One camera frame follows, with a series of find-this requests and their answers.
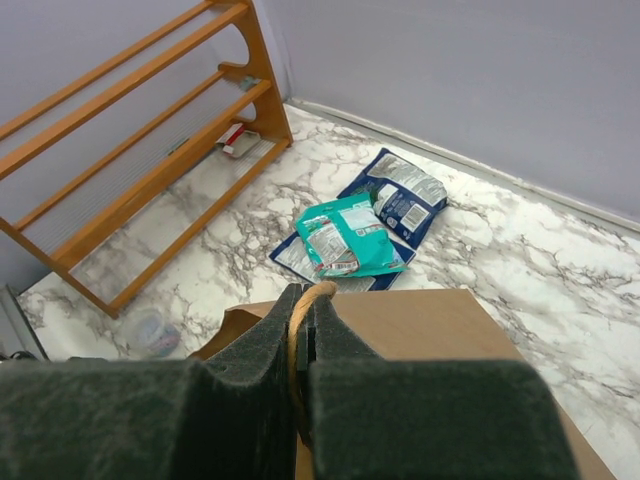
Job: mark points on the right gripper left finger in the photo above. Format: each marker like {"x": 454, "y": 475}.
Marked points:
{"x": 228, "y": 417}

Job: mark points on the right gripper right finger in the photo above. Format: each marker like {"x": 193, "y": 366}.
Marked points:
{"x": 367, "y": 417}

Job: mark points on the blue snack bag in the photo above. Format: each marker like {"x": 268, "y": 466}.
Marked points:
{"x": 295, "y": 257}
{"x": 404, "y": 197}

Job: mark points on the teal snack packet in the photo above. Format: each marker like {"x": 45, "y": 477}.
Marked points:
{"x": 349, "y": 215}

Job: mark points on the small clear plastic cup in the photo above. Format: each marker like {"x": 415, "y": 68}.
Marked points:
{"x": 149, "y": 334}

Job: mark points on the wooden dish rack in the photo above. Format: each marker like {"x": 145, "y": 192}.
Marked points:
{"x": 107, "y": 179}

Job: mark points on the red white small box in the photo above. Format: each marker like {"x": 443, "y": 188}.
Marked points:
{"x": 238, "y": 140}

